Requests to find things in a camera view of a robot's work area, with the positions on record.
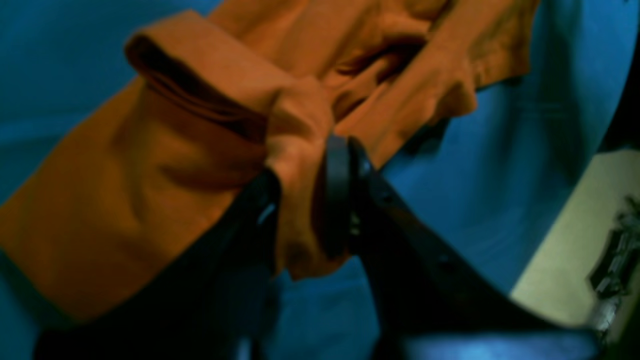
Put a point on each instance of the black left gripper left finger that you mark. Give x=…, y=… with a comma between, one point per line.
x=208, y=304

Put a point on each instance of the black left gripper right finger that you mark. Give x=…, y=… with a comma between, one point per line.
x=430, y=303

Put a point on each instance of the orange t-shirt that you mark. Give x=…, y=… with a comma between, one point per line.
x=256, y=84

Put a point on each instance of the blue table cloth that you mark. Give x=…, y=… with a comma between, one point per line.
x=490, y=183

